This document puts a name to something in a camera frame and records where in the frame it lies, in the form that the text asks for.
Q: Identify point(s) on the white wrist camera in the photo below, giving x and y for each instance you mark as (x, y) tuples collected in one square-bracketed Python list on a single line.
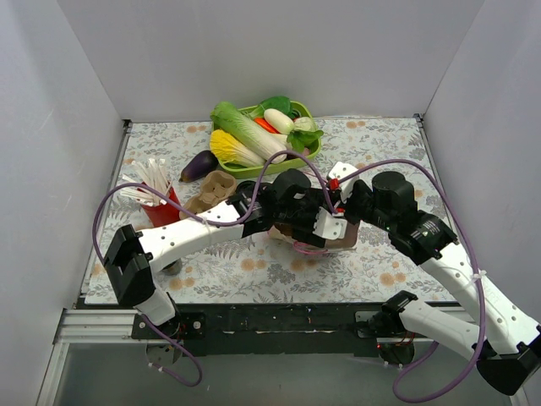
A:
[(330, 226), (342, 178)]

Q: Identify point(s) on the green napa cabbage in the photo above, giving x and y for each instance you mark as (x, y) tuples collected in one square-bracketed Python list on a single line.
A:
[(227, 117)]

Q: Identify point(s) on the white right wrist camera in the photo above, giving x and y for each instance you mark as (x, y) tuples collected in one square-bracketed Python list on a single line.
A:
[(342, 178)]

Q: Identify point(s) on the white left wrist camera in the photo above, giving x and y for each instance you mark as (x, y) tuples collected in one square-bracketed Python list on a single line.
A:
[(330, 226)]

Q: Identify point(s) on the red holder of straws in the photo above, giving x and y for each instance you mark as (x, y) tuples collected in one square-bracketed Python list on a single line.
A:
[(154, 173)]

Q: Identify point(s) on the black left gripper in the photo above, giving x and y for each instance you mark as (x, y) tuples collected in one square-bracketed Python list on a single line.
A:
[(305, 228)]

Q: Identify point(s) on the pink paper gift bag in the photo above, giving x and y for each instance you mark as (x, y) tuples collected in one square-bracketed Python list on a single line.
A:
[(331, 246)]

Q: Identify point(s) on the green leafy bok choy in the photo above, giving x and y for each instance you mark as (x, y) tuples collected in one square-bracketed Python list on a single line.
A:
[(281, 103)]

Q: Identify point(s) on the brown cardboard cup carrier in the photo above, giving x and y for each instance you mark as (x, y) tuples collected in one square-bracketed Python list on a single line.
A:
[(216, 187)]

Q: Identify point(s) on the orange carrot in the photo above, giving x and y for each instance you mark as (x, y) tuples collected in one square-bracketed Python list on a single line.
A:
[(265, 125)]

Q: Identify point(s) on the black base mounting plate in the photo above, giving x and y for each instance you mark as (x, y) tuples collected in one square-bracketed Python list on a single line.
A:
[(226, 329)]

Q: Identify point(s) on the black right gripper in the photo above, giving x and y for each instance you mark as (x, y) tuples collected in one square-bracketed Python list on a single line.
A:
[(349, 203)]

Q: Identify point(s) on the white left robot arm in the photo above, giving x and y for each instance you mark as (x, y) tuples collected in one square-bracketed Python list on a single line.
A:
[(133, 257)]

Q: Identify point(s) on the yellow napa cabbage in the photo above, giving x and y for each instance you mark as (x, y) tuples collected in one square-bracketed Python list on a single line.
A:
[(228, 149)]

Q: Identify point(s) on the white radish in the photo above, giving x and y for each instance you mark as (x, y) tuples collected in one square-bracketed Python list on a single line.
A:
[(279, 121)]

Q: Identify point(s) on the green vegetable basket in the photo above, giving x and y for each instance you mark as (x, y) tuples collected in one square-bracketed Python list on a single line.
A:
[(283, 160)]

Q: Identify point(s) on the purple eggplant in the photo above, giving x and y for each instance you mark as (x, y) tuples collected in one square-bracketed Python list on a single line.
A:
[(199, 167)]

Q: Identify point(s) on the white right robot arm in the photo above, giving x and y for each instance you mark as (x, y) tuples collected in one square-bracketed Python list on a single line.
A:
[(505, 339)]

